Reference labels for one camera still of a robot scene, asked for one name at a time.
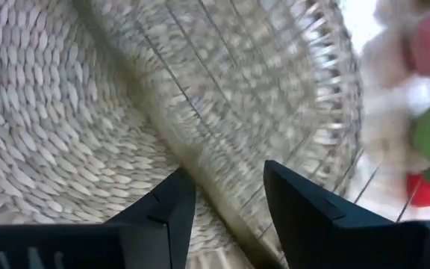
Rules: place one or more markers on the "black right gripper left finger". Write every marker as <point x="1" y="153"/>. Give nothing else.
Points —
<point x="144" y="243"/>

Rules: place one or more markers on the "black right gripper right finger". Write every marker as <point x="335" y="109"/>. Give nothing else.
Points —
<point x="330" y="243"/>

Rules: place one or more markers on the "small red plastic strawberry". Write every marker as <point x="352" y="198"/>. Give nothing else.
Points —
<point x="427" y="192"/>

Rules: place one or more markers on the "round woven straw placemat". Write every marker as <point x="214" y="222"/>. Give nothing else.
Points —
<point x="32" y="112"/>

